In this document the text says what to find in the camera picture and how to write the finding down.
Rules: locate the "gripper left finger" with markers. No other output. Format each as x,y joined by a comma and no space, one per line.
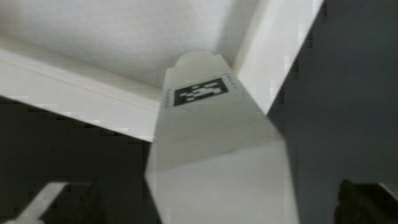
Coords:
66,204

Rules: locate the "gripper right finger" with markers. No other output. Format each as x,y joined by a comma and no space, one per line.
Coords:
366,203

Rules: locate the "white desk leg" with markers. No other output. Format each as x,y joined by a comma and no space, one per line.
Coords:
217,174

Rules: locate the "white desk top tray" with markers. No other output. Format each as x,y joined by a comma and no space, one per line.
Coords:
87,49

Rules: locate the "white right fence bar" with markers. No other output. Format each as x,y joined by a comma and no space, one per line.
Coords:
270,46

